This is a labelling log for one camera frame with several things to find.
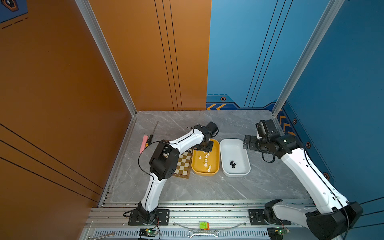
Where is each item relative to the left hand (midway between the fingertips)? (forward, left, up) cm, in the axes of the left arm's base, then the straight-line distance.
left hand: (207, 148), depth 94 cm
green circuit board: (-44, +30, -6) cm, 53 cm away
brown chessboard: (-13, +15, -3) cm, 20 cm away
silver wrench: (-44, +9, -5) cm, 45 cm away
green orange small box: (-41, +3, -2) cm, 41 cm away
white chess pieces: (-10, +1, -2) cm, 11 cm away
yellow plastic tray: (-12, +6, -3) cm, 14 cm away
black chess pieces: (-10, -16, -2) cm, 19 cm away
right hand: (-7, -21, +17) cm, 28 cm away
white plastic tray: (-5, -17, -3) cm, 18 cm away
